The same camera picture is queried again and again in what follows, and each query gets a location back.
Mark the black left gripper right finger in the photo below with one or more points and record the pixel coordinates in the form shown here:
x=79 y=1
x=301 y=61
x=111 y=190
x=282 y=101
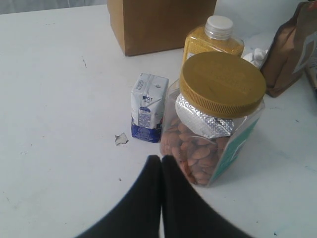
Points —
x=185 y=214

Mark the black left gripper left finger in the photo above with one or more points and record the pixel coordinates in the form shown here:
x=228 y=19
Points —
x=137 y=215

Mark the almond jar with gold lid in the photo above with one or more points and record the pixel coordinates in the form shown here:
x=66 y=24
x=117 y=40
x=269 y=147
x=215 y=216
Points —
x=210 y=112

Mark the yellow millet bottle white cap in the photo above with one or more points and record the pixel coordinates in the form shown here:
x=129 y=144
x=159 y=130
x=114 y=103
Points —
x=215 y=36

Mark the brown paper bag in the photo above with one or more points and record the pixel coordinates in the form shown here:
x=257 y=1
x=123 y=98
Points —
x=149 y=26

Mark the small blue white milk carton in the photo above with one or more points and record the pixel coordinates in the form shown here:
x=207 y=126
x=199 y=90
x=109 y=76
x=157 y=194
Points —
x=147 y=107

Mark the dark blue biscuit package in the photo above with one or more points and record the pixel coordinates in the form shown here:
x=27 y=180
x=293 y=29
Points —
x=311 y=71

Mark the brown standup pouch orange label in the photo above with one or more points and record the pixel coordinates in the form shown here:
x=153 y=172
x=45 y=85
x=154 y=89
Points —
x=292 y=47

